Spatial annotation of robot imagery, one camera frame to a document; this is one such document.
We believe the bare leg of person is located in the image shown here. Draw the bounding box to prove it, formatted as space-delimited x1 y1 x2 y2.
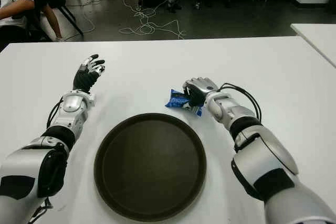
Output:
41 5 64 42

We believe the robot left hand black silver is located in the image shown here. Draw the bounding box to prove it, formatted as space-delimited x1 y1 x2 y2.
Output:
72 54 106 94

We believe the white cable on floor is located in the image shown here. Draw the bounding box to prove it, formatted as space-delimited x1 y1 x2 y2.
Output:
81 0 187 40

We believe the round dark brown tray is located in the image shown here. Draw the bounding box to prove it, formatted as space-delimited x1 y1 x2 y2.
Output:
93 113 207 215

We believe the white side table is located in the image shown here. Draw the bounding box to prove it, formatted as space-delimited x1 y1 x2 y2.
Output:
290 23 336 69

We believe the seated person in white shirt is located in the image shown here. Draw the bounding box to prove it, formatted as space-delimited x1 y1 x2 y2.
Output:
0 0 36 51

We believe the blue Oreo cookie packet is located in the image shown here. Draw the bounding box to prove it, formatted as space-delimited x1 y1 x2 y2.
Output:
164 88 204 117

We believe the robot right hand black silver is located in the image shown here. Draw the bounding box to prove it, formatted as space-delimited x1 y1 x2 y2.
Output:
182 77 220 108

